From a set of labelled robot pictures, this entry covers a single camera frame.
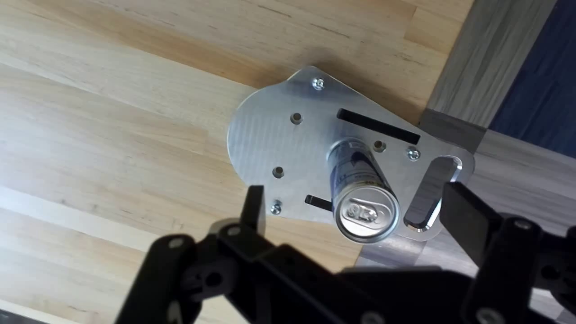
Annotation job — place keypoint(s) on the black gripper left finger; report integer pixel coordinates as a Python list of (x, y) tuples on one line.
[(239, 281)]

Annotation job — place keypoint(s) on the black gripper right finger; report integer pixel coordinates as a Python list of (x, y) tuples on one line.
[(509, 263)]

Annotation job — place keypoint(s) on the silver drink can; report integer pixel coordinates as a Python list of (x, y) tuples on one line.
[(362, 203)]

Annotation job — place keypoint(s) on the flat aluminium metal plate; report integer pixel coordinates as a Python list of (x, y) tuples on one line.
[(270, 137)]

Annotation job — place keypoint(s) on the blue floor rug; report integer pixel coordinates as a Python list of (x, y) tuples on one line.
[(545, 72)]

